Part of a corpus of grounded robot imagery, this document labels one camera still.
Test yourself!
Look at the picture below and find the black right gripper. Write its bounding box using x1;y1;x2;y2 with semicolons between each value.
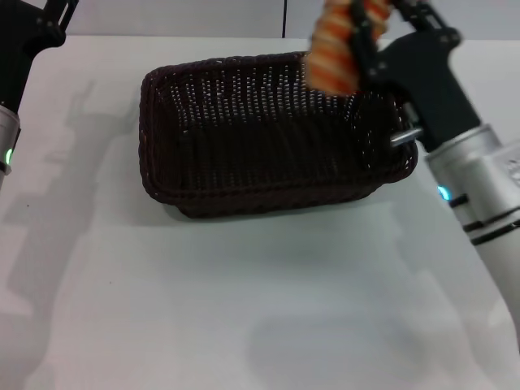
349;0;482;154

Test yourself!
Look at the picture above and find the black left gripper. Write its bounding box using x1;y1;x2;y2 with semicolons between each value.
0;0;80;117

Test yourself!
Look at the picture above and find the orange striped bread roll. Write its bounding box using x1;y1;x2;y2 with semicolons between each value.
304;0;393;97

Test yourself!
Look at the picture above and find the dark brown woven basket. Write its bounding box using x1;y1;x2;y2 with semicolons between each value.
137;50;419;220

